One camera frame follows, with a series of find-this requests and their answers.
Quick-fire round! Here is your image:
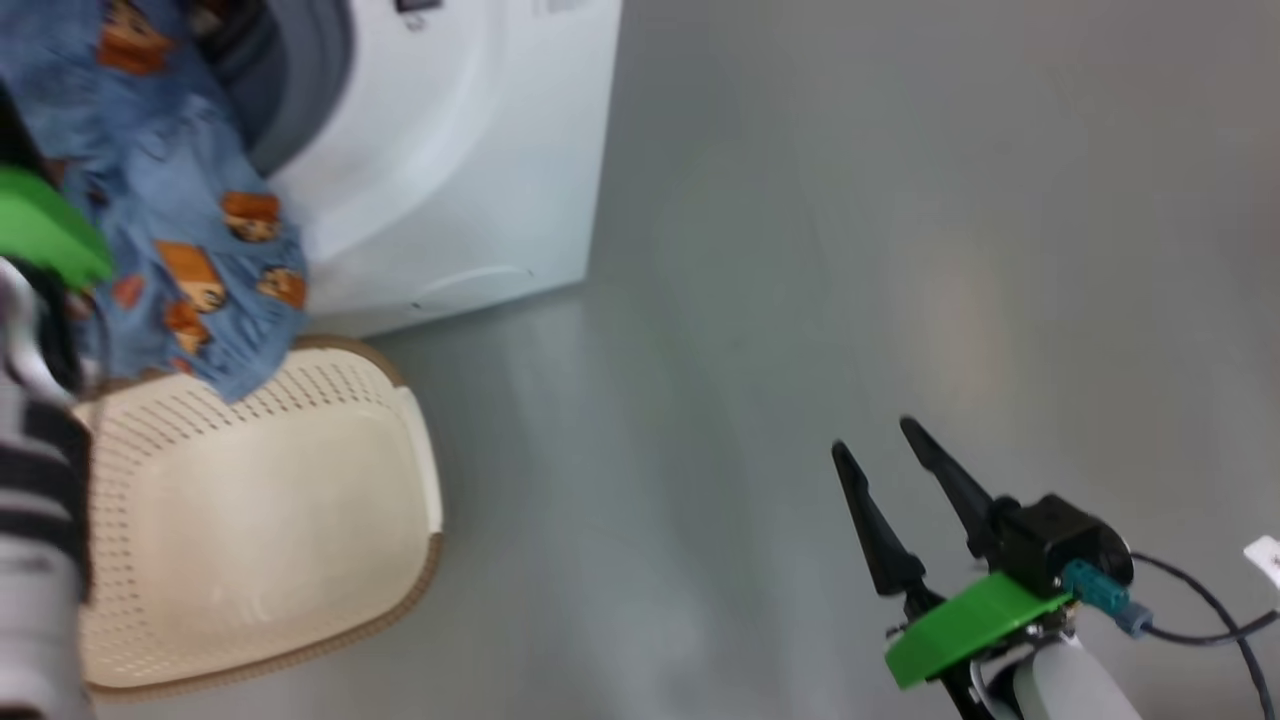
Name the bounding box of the white front-load washing machine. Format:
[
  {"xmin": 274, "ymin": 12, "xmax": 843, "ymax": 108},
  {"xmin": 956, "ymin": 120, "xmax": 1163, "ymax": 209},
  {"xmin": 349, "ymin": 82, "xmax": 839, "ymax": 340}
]
[{"xmin": 190, "ymin": 0, "xmax": 623, "ymax": 339}]

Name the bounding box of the white right cable tag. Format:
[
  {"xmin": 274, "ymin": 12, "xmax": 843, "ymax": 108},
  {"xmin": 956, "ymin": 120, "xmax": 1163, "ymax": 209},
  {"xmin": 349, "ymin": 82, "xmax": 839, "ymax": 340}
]
[{"xmin": 1243, "ymin": 535, "xmax": 1280, "ymax": 591}]

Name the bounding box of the blue dog-print garment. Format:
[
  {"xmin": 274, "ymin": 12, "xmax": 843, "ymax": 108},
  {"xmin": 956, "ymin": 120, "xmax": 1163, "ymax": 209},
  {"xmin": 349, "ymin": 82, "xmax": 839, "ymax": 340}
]
[{"xmin": 0, "ymin": 0, "xmax": 311, "ymax": 404}]

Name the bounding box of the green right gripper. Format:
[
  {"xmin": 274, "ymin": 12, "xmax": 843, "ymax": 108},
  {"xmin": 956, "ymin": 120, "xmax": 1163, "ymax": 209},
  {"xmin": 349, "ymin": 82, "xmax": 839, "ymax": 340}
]
[{"xmin": 830, "ymin": 415, "xmax": 1076, "ymax": 691}]

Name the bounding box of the grey rubber door gasket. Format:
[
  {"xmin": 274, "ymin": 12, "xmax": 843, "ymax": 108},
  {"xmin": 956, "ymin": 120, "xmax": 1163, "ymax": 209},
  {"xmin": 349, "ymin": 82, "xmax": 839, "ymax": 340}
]
[{"xmin": 200, "ymin": 0, "xmax": 356, "ymax": 179}]

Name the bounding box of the cream perforated laundry basket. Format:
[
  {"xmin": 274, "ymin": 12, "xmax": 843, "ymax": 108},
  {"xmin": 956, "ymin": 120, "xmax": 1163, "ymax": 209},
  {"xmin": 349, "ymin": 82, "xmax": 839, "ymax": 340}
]
[{"xmin": 70, "ymin": 335, "xmax": 446, "ymax": 701}]

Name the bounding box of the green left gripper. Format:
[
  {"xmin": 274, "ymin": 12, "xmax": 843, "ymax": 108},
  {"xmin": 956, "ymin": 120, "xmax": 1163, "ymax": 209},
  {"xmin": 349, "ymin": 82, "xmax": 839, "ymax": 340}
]
[{"xmin": 0, "ymin": 165, "xmax": 116, "ymax": 291}]

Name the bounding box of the round white filter cover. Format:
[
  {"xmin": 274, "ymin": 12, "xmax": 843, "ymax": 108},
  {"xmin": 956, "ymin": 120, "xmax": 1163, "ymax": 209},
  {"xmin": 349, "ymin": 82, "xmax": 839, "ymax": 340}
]
[{"xmin": 410, "ymin": 264, "xmax": 536, "ymax": 311}]

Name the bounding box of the teal right camera connector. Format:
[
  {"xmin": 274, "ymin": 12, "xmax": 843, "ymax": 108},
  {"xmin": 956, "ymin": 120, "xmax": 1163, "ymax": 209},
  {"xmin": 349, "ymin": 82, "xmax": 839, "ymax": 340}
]
[{"xmin": 1062, "ymin": 560, "xmax": 1151, "ymax": 636}]

